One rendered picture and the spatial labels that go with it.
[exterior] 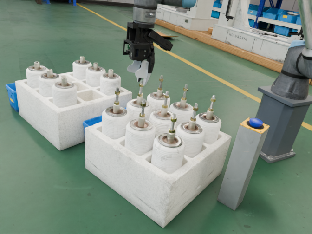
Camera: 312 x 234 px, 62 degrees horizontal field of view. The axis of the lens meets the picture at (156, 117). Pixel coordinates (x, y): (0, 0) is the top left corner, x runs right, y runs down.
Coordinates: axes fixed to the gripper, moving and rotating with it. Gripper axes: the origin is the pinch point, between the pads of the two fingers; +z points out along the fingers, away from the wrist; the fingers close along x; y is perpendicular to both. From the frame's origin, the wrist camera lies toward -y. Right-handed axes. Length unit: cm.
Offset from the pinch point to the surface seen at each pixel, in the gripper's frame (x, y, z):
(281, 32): -246, -500, 30
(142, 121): 15.7, 9.1, 7.4
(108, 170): 11.1, 17.8, 27.2
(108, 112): 3.1, 14.8, 9.0
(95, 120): -17.7, 10.8, 23.7
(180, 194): 33.6, 4.2, 25.0
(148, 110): 4.4, -0.9, 10.6
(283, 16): -250, -499, 0
